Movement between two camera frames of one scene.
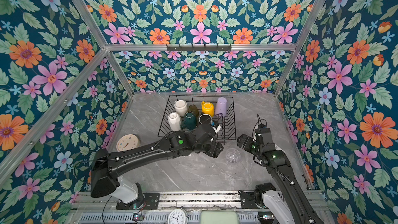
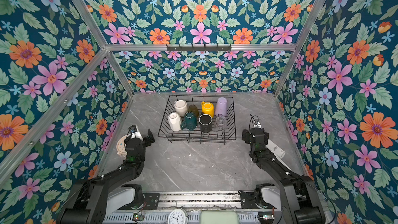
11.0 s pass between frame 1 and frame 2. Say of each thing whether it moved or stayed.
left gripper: moved
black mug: stayed
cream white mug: stayed
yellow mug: stayed
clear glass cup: moved
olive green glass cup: stayed
